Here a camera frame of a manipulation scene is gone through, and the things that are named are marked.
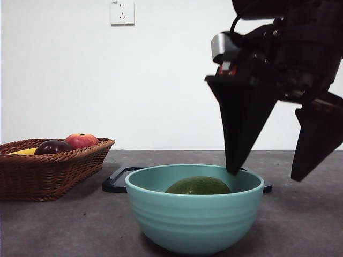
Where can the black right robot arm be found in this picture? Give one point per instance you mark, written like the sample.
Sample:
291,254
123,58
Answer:
308,40

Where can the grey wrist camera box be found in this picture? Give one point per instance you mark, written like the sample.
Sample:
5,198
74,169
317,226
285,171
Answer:
221,45

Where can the green avocado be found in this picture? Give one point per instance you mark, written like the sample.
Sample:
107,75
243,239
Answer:
198,186

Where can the red apple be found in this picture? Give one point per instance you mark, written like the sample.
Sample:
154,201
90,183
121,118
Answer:
81,140

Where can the dark rectangular tray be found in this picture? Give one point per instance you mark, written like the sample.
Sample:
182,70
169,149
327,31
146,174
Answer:
113,184

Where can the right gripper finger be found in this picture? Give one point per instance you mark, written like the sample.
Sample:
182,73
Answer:
319,134
238,120

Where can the yellow banana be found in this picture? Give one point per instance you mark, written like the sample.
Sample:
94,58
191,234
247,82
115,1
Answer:
24,152

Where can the teal ribbed bowl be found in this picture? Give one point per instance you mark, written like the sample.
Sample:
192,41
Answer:
193,217

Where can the brown wicker basket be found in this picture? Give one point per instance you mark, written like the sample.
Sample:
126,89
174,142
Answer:
40,176

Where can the white wall socket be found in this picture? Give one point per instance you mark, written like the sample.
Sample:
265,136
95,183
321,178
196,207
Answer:
122,13

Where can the dark purple plum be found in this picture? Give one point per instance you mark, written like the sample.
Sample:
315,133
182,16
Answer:
53,147

